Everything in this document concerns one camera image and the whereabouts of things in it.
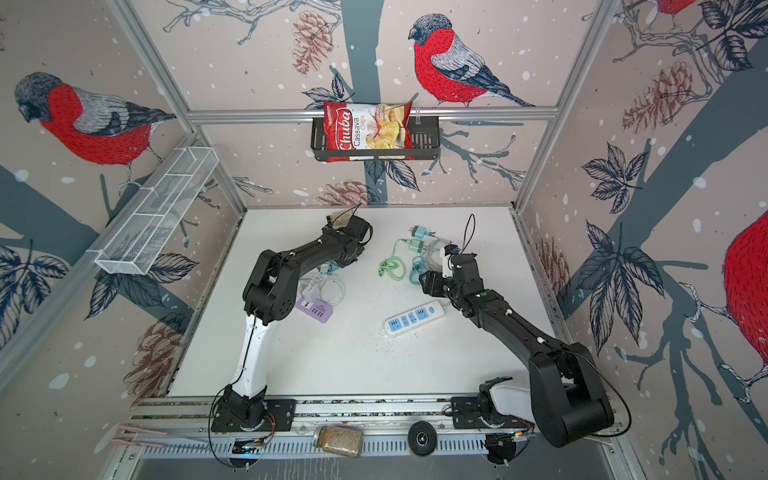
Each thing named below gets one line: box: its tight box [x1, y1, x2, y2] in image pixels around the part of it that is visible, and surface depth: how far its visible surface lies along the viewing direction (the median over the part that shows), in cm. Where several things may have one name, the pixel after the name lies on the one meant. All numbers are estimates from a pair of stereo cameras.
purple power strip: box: [295, 298, 333, 323], surface depth 92 cm
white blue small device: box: [384, 300, 445, 336], surface depth 90 cm
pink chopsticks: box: [111, 424, 167, 448], surface depth 72 cm
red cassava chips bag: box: [323, 101, 416, 163], surface depth 90 cm
